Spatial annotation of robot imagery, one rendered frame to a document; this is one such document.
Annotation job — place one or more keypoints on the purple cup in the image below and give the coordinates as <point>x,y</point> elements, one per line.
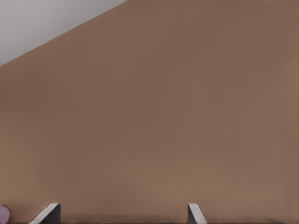
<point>3,213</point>

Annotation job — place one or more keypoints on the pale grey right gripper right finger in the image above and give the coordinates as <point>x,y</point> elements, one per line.
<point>195,214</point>

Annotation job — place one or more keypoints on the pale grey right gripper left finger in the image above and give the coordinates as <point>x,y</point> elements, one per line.
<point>50,214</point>

